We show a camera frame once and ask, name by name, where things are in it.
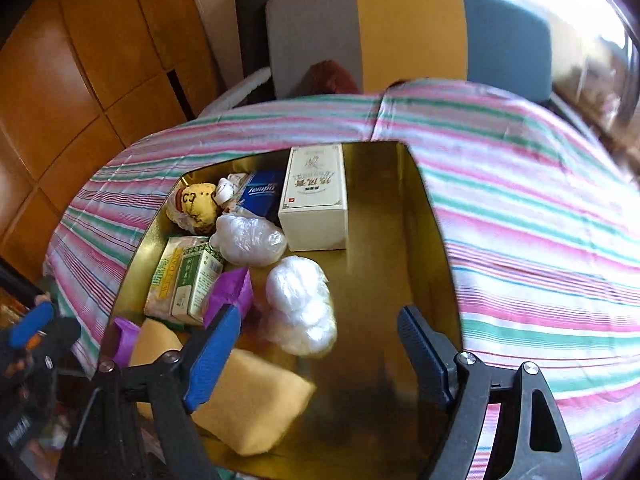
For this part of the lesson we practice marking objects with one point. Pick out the white sock ball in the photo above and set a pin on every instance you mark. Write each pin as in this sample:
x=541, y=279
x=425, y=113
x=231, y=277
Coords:
x=227, y=190

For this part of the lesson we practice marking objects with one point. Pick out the purple snack packet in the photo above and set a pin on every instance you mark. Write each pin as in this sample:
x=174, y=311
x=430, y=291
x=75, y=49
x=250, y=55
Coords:
x=232, y=287

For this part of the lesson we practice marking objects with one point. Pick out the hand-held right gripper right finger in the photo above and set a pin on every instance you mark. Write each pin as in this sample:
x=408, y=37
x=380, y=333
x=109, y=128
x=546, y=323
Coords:
x=425, y=360

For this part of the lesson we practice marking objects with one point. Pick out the green and white carton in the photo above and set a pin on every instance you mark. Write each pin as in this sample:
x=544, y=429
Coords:
x=195, y=280

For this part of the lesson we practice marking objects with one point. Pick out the wooden wardrobe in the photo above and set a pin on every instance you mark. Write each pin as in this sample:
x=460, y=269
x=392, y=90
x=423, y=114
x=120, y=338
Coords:
x=75, y=85

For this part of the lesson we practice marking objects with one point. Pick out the pale yellow snack packet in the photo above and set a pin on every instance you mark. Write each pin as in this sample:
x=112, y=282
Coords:
x=162, y=280

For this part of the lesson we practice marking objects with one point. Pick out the window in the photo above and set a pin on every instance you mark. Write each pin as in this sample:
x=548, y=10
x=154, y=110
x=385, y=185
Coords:
x=575, y=5

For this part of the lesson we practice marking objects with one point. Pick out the blue tissue pack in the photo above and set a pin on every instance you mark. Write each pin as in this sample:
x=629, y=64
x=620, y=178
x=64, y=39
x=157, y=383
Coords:
x=260, y=195

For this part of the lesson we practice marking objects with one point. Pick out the yellow sponge cloth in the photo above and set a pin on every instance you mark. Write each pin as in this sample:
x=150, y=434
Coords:
x=260, y=400

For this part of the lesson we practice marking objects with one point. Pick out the yellow plush toy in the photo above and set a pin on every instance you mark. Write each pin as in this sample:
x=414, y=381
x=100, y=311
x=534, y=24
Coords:
x=195, y=205

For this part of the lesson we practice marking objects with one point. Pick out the tall beige carton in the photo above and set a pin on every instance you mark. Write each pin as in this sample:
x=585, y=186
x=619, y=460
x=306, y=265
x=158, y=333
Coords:
x=312, y=200

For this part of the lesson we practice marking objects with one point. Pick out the gold tray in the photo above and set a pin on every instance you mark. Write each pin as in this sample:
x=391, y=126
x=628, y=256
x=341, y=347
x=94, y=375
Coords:
x=380, y=260

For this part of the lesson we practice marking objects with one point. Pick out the striped bedsheet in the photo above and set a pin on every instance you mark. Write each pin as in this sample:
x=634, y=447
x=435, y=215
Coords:
x=525, y=210

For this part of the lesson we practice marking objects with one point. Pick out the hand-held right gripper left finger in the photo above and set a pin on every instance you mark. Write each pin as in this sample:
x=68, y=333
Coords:
x=210, y=365

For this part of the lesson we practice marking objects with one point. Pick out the white plastic bag ball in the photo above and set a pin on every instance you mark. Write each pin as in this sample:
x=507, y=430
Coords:
x=300, y=300
x=250, y=240

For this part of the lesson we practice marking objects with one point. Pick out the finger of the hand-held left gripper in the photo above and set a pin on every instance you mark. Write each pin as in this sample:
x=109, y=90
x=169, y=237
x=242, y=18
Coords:
x=32, y=325
x=55, y=340

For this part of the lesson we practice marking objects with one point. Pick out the grey yellow blue headboard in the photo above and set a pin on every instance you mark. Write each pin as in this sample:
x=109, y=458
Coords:
x=310, y=30

